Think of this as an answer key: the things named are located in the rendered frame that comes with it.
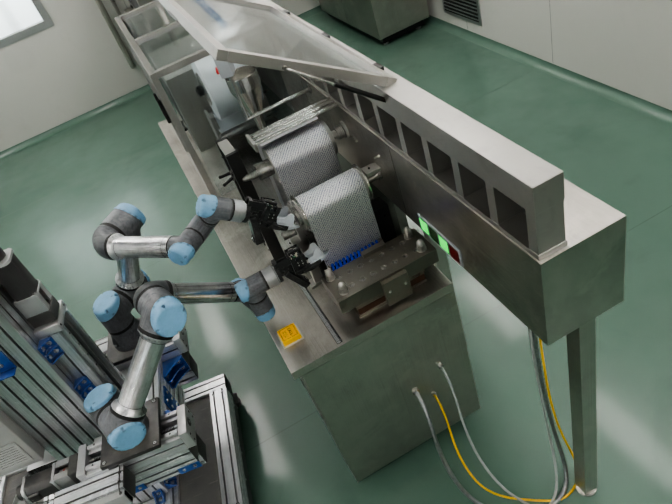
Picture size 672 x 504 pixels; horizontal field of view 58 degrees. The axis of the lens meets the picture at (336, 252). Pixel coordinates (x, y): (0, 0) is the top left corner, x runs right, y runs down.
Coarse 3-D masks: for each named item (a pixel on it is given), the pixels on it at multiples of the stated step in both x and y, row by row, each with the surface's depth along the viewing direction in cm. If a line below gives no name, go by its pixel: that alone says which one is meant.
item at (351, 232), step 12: (348, 216) 217; (360, 216) 219; (372, 216) 221; (324, 228) 215; (336, 228) 217; (348, 228) 220; (360, 228) 222; (372, 228) 224; (324, 240) 218; (336, 240) 220; (348, 240) 222; (360, 240) 225; (372, 240) 227; (336, 252) 223; (348, 252) 225
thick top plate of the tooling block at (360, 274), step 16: (400, 240) 224; (416, 240) 221; (384, 256) 220; (400, 256) 217; (416, 256) 215; (432, 256) 216; (336, 272) 221; (352, 272) 218; (368, 272) 216; (384, 272) 214; (416, 272) 217; (336, 288) 214; (352, 288) 212; (368, 288) 211; (336, 304) 216; (352, 304) 212
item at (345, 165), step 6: (342, 156) 259; (342, 162) 265; (348, 162) 255; (342, 168) 270; (348, 168) 260; (372, 186) 239; (378, 192) 236; (384, 198) 232; (390, 204) 229; (390, 210) 233; (396, 210) 227; (396, 216) 229; (402, 216) 230; (396, 222) 233; (402, 222) 231; (396, 228) 237; (402, 228) 233; (396, 234) 242
